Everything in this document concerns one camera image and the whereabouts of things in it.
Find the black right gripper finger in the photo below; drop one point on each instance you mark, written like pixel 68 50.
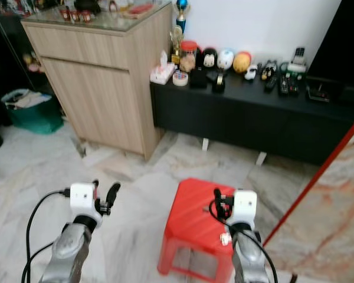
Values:
pixel 217 203

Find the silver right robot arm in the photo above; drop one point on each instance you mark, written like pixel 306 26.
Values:
pixel 248 253

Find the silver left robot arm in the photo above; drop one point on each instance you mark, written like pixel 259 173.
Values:
pixel 68 247

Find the red plastic stool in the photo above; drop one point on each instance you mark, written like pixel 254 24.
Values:
pixel 197 212

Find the black low console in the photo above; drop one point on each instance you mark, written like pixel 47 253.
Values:
pixel 248 118

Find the green bag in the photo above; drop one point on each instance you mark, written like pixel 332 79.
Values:
pixel 35 115

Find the marble table with red edge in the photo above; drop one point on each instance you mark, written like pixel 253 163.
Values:
pixel 324 212

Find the light wooden cabinet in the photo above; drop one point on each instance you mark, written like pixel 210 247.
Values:
pixel 100 79

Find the black tape dispenser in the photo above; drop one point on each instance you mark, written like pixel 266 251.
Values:
pixel 219 82

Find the small black box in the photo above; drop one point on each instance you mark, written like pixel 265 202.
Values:
pixel 198 78

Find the pink tissue box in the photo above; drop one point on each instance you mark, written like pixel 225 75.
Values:
pixel 163 73

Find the white tape roll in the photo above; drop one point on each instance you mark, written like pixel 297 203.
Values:
pixel 180 79

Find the orange plush toy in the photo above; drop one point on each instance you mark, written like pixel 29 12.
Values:
pixel 242 62

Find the black plush toy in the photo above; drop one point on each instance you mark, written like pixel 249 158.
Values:
pixel 209 58

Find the white plush toy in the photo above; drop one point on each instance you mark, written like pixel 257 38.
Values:
pixel 226 58

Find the black tray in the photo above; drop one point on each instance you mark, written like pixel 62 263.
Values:
pixel 320 90

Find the jar with red lid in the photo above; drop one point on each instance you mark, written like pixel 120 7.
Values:
pixel 188 57

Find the gold trophy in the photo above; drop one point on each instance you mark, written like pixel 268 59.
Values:
pixel 176 44

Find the dark glass display cabinet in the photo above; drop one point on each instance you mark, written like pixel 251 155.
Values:
pixel 9 47

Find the black pot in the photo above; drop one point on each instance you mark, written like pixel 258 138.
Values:
pixel 87 5

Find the red book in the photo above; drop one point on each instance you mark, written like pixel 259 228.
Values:
pixel 139 9

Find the blue trophy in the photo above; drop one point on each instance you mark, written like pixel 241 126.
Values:
pixel 182 7

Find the black television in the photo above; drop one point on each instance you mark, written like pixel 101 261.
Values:
pixel 342 41

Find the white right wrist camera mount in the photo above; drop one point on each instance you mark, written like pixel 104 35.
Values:
pixel 245 206

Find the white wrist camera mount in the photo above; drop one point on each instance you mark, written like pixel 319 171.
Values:
pixel 82 199
pixel 245 206

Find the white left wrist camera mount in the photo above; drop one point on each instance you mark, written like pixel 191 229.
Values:
pixel 82 199

